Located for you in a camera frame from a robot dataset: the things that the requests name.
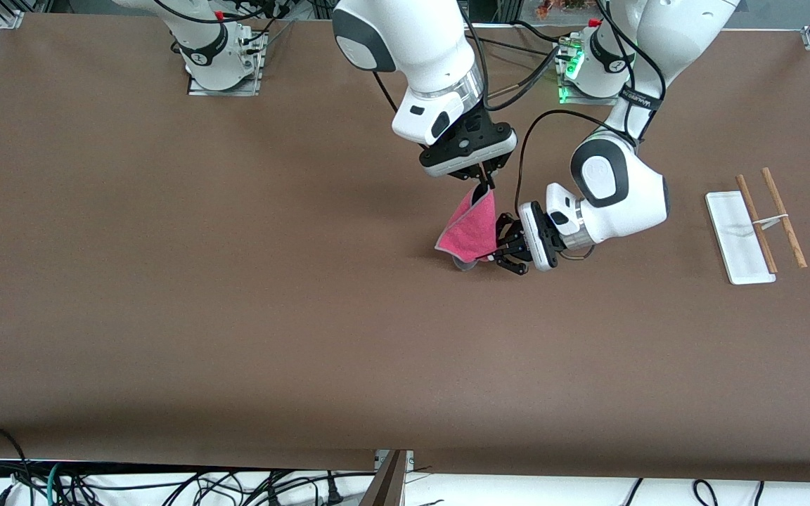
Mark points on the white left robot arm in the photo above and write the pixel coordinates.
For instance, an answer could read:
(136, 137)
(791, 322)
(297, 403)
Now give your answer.
(623, 190)

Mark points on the white rectangular tray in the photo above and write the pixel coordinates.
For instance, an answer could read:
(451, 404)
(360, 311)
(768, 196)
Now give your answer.
(735, 239)

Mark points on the orange red clutter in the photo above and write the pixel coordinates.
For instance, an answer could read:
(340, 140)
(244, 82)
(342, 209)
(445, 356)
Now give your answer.
(567, 7)

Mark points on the silver metal bracket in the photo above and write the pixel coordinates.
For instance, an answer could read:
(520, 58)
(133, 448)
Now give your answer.
(408, 458)

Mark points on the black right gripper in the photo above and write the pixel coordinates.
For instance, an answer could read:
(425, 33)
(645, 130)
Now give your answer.
(484, 174)

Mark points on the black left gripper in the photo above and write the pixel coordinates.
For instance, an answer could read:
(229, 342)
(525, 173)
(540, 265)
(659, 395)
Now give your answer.
(515, 246)

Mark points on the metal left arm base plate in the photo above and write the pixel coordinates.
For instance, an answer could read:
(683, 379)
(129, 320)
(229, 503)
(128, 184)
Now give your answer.
(574, 100)

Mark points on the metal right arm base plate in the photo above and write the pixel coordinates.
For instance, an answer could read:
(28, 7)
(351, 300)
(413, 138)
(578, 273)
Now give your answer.
(197, 90)

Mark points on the brown table cover sheet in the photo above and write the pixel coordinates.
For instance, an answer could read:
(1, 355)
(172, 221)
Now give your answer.
(236, 316)

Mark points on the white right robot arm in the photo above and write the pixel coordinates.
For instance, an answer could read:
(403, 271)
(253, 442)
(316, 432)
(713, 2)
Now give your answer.
(405, 35)

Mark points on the black power plug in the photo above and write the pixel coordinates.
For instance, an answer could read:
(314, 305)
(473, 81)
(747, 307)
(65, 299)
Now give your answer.
(333, 492)

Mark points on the pink towel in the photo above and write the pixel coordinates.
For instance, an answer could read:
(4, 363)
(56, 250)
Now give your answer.
(472, 232)

